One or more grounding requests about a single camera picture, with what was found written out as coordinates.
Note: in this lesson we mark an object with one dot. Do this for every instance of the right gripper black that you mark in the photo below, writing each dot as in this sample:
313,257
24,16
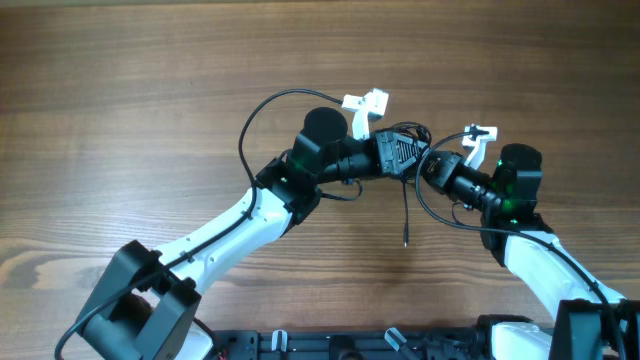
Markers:
444,171

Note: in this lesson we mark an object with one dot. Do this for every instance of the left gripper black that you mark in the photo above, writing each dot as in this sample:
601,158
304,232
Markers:
386,152

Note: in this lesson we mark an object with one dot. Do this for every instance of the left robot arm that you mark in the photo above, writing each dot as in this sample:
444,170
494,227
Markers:
144,304

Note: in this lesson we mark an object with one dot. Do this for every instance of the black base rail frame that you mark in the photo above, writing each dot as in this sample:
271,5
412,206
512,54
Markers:
457,343

